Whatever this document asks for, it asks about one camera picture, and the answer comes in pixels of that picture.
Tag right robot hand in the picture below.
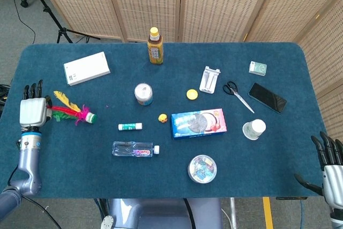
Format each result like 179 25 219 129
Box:
294 131 343 211

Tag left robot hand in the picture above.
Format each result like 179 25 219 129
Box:
19 79 53 129

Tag colourful feather shuttlecock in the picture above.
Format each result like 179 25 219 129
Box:
47 90 98 126

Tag black tripod stand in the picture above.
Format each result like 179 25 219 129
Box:
21 0 101 44

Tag white folding phone stand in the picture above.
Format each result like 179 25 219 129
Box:
199 65 221 94

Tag white rectangular cardboard box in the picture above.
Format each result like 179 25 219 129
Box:
63 51 111 86

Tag blue table cover cloth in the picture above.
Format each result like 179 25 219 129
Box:
0 42 326 200

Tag white paper cup green print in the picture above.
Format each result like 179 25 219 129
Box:
242 119 267 141

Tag green white glue stick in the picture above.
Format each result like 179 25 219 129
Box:
118 122 143 131

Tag black smartphone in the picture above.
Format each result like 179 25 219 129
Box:
248 82 287 114

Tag white table leg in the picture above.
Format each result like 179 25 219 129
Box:
229 197 238 229

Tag clear plastic water bottle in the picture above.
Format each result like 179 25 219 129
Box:
111 141 160 158

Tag snack jar with white lid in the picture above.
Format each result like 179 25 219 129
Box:
134 83 154 106

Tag clear tub of binder clips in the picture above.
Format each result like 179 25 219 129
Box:
187 154 218 184

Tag small green white box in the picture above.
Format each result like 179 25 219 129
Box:
248 61 267 76

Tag yellow corn tea bottle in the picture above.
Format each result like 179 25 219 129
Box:
147 27 164 65

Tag blue Oreo biscuit box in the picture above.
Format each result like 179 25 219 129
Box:
170 108 228 140

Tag grey robot torso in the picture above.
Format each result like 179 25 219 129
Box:
100 198 225 229

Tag wooden wicker folding screen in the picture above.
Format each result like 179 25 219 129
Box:
32 0 343 144

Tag black floor cable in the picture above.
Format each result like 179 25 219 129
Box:
4 0 36 45

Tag black handled scissors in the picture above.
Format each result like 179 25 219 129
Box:
222 80 255 114

